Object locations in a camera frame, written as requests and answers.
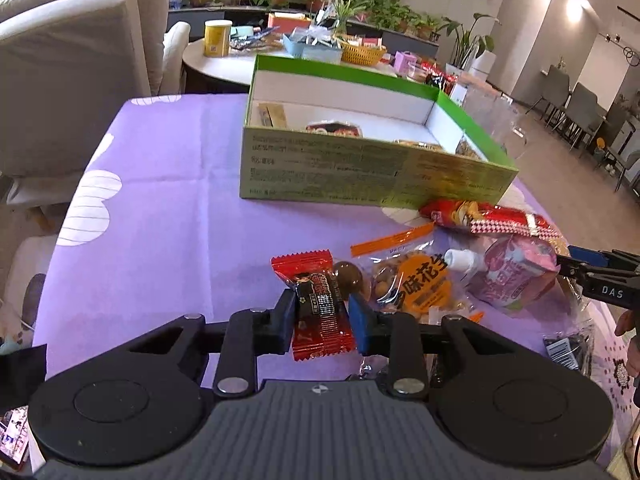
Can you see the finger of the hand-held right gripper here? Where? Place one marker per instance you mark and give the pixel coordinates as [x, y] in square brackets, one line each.
[587, 255]
[575, 271]

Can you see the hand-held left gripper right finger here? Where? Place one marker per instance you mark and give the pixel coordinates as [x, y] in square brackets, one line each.
[361, 325]

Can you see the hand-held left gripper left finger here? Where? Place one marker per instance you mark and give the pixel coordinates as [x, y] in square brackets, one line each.
[280, 327]

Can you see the red black candy packet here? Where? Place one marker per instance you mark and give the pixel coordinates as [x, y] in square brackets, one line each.
[320, 305]

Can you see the pink spouted drink pouch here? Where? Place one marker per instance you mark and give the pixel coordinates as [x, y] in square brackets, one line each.
[510, 270]

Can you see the red striped snack packet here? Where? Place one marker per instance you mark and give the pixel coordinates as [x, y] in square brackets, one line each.
[475, 216]

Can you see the green cardboard box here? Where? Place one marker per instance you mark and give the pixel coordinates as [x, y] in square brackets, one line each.
[325, 165]

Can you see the red packaged snacks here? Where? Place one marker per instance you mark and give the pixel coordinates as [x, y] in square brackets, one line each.
[440, 76]

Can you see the person's right hand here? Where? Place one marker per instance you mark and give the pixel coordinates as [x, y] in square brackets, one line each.
[627, 322]

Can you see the brown chocolate ball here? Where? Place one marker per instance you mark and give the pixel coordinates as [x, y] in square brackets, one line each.
[347, 275]

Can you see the black snack wrapper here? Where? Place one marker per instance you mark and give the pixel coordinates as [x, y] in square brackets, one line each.
[565, 347]

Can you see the orange peanut packet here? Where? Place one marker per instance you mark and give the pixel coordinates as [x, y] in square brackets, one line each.
[425, 280]

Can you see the grey dining chair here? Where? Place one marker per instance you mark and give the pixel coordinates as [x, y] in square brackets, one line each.
[552, 90]
[625, 155]
[585, 112]

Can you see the purple floral tablecloth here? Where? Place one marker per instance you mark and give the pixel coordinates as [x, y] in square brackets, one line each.
[165, 240]

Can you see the speckled brown snack packet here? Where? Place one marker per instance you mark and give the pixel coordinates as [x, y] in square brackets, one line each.
[470, 149]

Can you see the clear plastic cup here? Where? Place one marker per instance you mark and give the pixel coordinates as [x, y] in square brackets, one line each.
[492, 115]

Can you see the red black snack packet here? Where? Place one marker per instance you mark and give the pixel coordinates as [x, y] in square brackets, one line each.
[334, 128]

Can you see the yellow stick packet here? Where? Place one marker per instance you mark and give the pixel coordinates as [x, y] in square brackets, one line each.
[272, 114]

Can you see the white air purifier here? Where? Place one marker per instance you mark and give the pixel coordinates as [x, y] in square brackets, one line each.
[484, 65]

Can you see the large leaf potted plant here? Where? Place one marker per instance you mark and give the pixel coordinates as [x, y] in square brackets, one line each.
[470, 40]

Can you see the white printed cushion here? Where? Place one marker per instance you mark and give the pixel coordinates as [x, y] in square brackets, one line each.
[30, 280]

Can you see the small pink box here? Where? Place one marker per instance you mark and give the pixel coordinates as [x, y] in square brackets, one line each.
[409, 64]

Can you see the round white table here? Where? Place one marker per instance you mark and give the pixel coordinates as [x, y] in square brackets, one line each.
[225, 71]

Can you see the dark cloth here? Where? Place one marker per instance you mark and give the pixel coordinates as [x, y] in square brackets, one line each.
[22, 380]

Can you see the yellow wicker basket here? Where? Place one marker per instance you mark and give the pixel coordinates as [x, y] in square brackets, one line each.
[364, 55]

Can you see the light blue tray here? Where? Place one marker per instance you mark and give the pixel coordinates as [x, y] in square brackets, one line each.
[312, 50]

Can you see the dark television cabinet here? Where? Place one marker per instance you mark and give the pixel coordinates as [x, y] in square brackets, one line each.
[400, 40]

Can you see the phone with colourful screen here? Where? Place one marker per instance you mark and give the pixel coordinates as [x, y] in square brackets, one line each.
[14, 435]

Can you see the clutter of pens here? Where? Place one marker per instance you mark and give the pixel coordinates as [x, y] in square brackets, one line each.
[255, 41]

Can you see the white rounded chair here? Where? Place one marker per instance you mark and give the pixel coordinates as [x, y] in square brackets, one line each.
[177, 55]

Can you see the yellow canister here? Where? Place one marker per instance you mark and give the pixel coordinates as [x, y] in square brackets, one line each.
[217, 40]

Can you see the orange pink box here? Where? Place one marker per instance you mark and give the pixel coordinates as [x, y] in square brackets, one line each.
[290, 24]

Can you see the spider plant in vase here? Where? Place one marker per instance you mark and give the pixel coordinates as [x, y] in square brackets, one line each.
[345, 10]

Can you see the beige armchair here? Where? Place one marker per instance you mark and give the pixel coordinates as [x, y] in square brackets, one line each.
[75, 85]

